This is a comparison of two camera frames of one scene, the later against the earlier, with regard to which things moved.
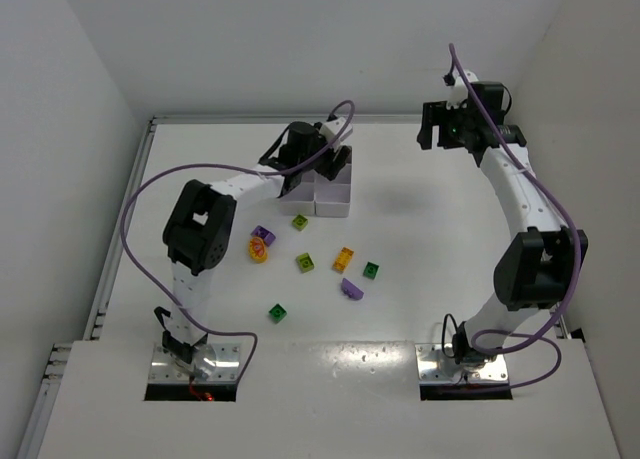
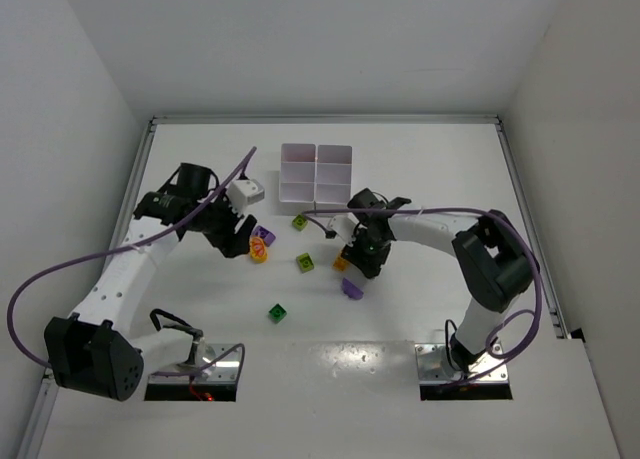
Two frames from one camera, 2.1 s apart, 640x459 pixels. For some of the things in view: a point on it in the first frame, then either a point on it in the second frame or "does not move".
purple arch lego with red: [264, 234] does not move
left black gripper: [333, 160] to [226, 227]
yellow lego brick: [342, 260] does not move
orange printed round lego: [257, 250] does not move
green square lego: [277, 313] does not move
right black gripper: [435, 126] to [365, 258]
